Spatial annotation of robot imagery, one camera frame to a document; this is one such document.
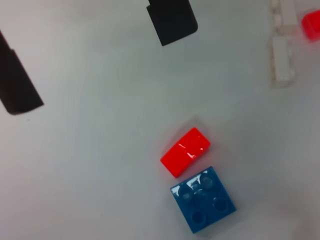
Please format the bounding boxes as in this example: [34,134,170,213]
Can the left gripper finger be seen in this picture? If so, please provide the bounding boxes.
[0,29,45,116]
[146,0,200,47]

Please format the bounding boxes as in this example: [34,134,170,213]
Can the white toy brick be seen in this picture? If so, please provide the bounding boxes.
[269,36,296,89]
[271,0,300,35]

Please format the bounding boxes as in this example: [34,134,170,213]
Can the small red cube brick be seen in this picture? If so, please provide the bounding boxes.
[301,9,320,43]

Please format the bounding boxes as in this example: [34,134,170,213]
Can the bright red rectangular brick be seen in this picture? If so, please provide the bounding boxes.
[160,126,211,179]

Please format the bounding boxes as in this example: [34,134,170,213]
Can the blue square brick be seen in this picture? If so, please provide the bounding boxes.
[169,166,238,235]

